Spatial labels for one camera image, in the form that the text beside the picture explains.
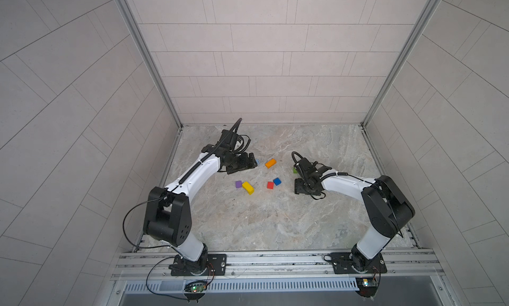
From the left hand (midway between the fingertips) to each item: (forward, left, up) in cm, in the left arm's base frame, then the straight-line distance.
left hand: (254, 162), depth 85 cm
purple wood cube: (-4, +7, -12) cm, 15 cm away
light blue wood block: (+8, -1, -13) cm, 16 cm away
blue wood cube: (-2, -11, -13) cm, 17 cm away
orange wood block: (+8, -8, -13) cm, 17 cm away
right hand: (-6, -21, -15) cm, 27 cm away
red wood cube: (-4, -8, -14) cm, 16 cm away
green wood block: (-7, -17, +4) cm, 19 cm away
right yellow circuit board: (-42, -41, -13) cm, 60 cm away
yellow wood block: (-7, +3, -11) cm, 13 cm away
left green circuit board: (-43, +18, -9) cm, 47 cm away
